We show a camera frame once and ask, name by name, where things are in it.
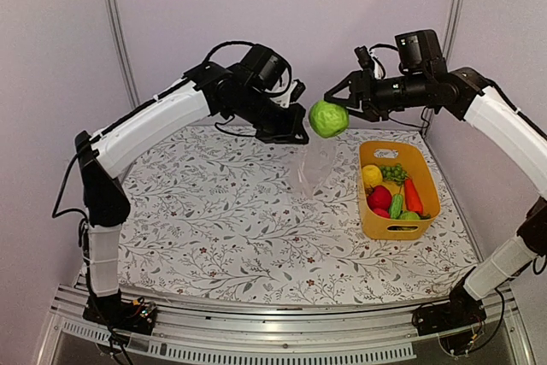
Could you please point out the yellow plastic basket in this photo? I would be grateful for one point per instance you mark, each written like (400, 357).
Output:
(385, 153)

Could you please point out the yellow lemon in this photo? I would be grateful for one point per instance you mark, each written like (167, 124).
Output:
(371, 176)

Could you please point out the green grape bunch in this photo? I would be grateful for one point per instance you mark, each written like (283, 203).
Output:
(394, 174)

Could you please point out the green guava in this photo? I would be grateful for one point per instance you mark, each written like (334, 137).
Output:
(409, 216)
(328, 119)

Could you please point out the aluminium post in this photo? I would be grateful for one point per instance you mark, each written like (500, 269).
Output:
(450, 31)
(116, 28)

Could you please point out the floral tablecloth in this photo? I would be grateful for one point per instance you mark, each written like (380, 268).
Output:
(218, 216)

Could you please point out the clear zip top bag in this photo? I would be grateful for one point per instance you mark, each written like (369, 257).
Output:
(313, 165)

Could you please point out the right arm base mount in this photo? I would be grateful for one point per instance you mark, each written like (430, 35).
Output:
(461, 315)

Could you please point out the red tomato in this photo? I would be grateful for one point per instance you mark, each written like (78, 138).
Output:
(382, 213)

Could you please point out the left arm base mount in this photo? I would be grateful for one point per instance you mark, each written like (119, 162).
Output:
(137, 316)

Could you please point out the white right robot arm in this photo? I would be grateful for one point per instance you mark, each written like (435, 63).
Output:
(478, 101)

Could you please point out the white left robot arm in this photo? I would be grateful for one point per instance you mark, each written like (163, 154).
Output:
(245, 90)

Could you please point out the orange carrot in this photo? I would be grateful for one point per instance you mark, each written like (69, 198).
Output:
(412, 199)

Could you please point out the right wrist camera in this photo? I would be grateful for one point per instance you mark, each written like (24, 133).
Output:
(420, 53)

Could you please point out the red apple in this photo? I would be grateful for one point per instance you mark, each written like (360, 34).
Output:
(380, 198)

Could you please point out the aluminium front rail frame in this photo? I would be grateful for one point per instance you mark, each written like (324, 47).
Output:
(195, 330)

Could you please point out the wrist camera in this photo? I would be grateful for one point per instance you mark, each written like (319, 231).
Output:
(420, 53)
(263, 68)

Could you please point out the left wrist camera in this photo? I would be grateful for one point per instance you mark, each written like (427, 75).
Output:
(263, 68)

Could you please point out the left aluminium post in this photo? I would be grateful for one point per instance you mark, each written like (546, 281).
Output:
(116, 28)

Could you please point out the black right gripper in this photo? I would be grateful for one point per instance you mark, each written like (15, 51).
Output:
(359, 79)

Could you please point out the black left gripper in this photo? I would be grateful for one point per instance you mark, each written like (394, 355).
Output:
(293, 126)

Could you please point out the right aluminium post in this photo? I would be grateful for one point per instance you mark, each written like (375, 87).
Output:
(450, 31)

